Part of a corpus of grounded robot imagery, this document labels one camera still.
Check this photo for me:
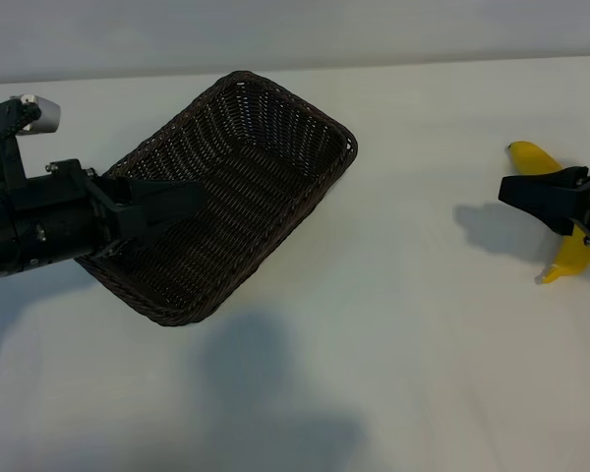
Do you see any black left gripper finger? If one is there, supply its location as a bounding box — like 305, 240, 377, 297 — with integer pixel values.
127, 179, 208, 218
112, 208, 198, 252

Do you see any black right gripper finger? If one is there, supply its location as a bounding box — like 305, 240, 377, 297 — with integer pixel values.
499, 183, 579, 235
499, 166, 590, 192

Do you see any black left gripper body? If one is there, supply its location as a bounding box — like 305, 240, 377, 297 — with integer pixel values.
17, 159, 144, 269

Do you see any yellow banana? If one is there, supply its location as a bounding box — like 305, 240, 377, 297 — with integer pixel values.
507, 140, 590, 285

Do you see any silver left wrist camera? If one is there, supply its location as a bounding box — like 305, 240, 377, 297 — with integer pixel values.
18, 93, 62, 134

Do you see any dark brown woven basket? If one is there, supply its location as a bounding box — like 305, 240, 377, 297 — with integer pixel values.
73, 70, 359, 328

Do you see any black braided left cable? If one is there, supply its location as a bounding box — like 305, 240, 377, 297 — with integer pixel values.
0, 101, 43, 159

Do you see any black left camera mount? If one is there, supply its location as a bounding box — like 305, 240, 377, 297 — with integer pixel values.
0, 100, 30, 196

